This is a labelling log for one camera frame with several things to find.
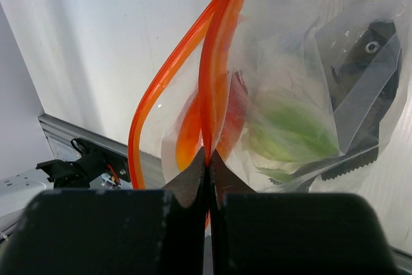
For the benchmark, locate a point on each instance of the red orange mango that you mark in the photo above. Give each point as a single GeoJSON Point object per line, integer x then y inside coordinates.
{"type": "Point", "coordinates": [217, 125]}

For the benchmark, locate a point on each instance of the white cauliflower with leaves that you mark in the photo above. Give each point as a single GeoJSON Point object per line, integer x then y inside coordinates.
{"type": "Point", "coordinates": [290, 120]}

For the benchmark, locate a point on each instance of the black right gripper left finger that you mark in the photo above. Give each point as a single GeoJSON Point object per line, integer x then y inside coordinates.
{"type": "Point", "coordinates": [85, 231]}

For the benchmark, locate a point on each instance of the aluminium rail frame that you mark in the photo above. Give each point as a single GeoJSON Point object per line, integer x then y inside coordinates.
{"type": "Point", "coordinates": [55, 154]}

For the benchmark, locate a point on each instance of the grey toy fish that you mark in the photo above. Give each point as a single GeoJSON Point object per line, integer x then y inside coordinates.
{"type": "Point", "coordinates": [363, 89]}

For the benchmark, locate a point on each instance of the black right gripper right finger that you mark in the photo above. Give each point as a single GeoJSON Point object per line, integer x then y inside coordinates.
{"type": "Point", "coordinates": [292, 233]}

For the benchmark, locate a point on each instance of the clear orange-zip plastic bag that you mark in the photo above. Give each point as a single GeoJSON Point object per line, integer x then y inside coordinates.
{"type": "Point", "coordinates": [235, 36]}

